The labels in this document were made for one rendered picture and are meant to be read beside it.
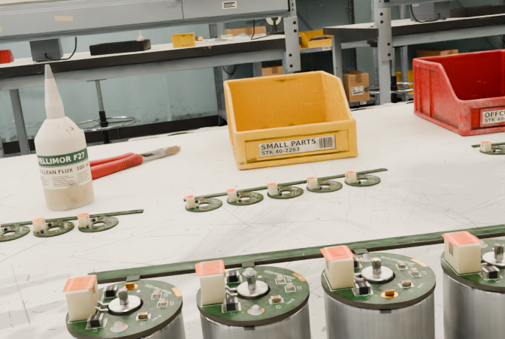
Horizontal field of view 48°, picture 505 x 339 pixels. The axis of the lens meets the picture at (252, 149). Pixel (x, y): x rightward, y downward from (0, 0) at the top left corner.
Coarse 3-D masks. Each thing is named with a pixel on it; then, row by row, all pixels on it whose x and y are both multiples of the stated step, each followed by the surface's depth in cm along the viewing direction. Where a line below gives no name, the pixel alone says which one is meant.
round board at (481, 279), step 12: (492, 240) 14; (504, 240) 14; (444, 252) 14; (504, 252) 13; (444, 264) 13; (456, 276) 12; (468, 276) 12; (480, 276) 12; (492, 276) 12; (504, 276) 12; (480, 288) 12; (492, 288) 12; (504, 288) 12
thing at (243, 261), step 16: (368, 240) 15; (384, 240) 15; (400, 240) 15; (416, 240) 14; (432, 240) 14; (480, 240) 14; (240, 256) 14; (256, 256) 14; (272, 256) 14; (288, 256) 14; (304, 256) 14; (320, 256) 14; (96, 272) 14; (112, 272) 14; (128, 272) 14; (144, 272) 14; (160, 272) 14; (176, 272) 14; (192, 272) 14
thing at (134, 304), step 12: (132, 300) 13; (108, 312) 13; (120, 312) 12; (132, 312) 12; (180, 312) 12; (168, 324) 12; (180, 324) 12; (72, 336) 12; (144, 336) 12; (156, 336) 12; (168, 336) 12; (180, 336) 12
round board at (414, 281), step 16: (384, 256) 14; (400, 256) 14; (400, 272) 13; (416, 272) 13; (432, 272) 13; (352, 288) 12; (368, 288) 12; (384, 288) 12; (400, 288) 12; (416, 288) 12; (432, 288) 12; (352, 304) 12; (368, 304) 12; (384, 304) 12; (400, 304) 12
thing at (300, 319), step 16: (240, 288) 13; (256, 288) 13; (208, 320) 12; (288, 320) 12; (304, 320) 12; (208, 336) 12; (224, 336) 12; (240, 336) 12; (256, 336) 12; (272, 336) 12; (288, 336) 12; (304, 336) 12
